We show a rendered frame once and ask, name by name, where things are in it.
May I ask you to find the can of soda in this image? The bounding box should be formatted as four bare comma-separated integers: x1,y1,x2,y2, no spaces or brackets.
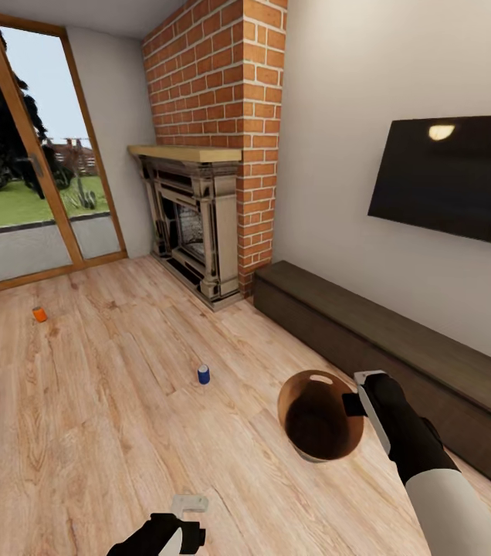
198,364,210,385
32,307,47,322

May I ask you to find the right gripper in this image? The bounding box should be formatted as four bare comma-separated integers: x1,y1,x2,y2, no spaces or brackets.
342,393,367,416

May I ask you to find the trash can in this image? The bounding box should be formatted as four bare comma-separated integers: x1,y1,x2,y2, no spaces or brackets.
277,369,365,463

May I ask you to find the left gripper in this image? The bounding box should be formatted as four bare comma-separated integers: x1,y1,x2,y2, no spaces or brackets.
176,520,206,554

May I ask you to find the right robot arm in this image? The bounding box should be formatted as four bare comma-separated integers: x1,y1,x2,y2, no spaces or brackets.
342,371,491,556

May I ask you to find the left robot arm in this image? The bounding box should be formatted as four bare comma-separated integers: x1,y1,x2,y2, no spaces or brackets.
107,493,209,556

